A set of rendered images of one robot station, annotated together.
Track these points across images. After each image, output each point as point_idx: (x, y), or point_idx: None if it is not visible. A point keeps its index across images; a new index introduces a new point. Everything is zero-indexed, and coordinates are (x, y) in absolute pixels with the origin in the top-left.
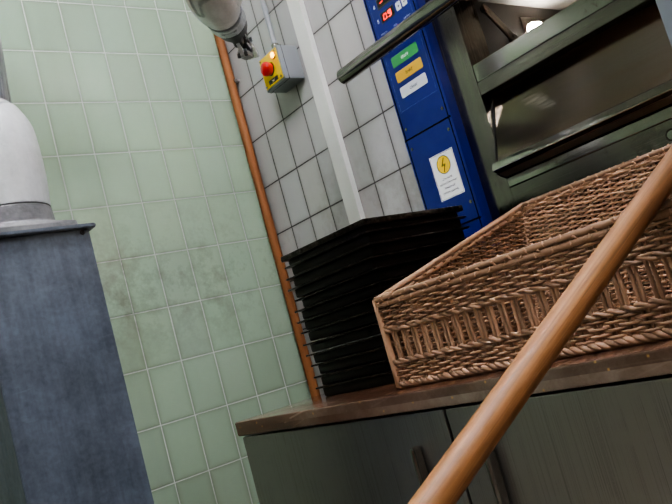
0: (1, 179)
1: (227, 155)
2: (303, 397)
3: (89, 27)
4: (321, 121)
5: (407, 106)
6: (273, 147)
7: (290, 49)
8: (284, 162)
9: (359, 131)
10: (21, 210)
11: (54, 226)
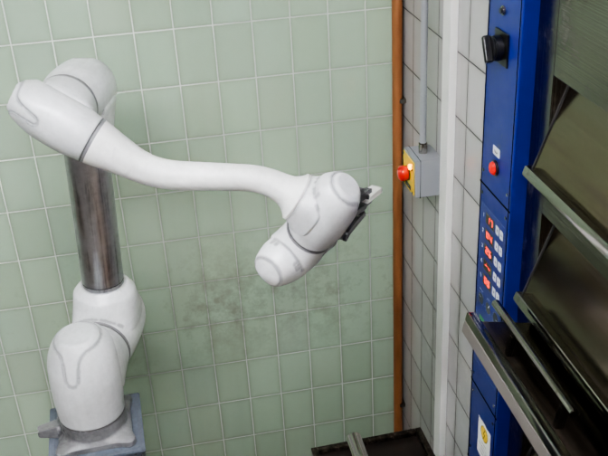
0: (80, 417)
1: (372, 176)
2: (387, 387)
3: (243, 50)
4: (438, 252)
5: (478, 361)
6: (413, 197)
7: (432, 165)
8: (417, 222)
9: (460, 300)
10: (93, 435)
11: (116, 445)
